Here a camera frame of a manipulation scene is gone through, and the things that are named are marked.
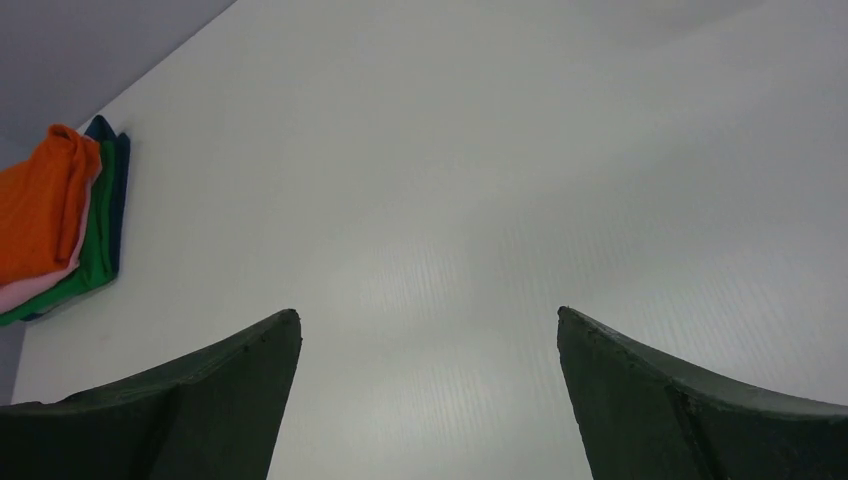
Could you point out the folded blue t-shirt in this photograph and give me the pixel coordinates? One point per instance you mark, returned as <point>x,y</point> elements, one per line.
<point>100,130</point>

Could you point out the folded orange t-shirt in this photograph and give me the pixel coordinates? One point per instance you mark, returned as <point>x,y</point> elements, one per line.
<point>42,202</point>

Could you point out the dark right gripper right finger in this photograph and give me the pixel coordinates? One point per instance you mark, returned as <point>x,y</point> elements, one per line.
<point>645,414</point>

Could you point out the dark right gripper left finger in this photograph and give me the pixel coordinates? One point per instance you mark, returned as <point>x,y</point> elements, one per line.
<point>211,414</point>

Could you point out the folded green t-shirt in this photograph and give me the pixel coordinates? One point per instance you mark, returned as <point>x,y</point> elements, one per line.
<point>95,267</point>

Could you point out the folded pink t-shirt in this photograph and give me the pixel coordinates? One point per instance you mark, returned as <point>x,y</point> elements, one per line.
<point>21,291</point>

